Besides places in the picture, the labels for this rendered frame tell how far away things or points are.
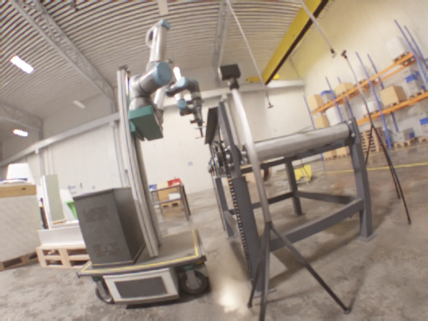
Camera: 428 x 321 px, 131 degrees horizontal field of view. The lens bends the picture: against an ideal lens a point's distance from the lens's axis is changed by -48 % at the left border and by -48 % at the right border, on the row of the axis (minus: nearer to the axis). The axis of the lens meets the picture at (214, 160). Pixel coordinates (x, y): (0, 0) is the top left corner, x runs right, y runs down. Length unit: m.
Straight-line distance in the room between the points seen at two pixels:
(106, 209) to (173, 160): 10.66
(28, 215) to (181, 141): 10.04
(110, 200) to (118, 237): 0.24
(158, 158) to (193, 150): 2.27
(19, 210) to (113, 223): 2.60
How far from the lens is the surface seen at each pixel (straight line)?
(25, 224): 3.69
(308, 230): 1.23
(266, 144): 1.05
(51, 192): 4.43
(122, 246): 1.29
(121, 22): 9.86
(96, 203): 1.30
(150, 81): 1.21
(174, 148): 11.88
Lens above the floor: 0.78
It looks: 4 degrees up
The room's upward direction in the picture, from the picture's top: 13 degrees counter-clockwise
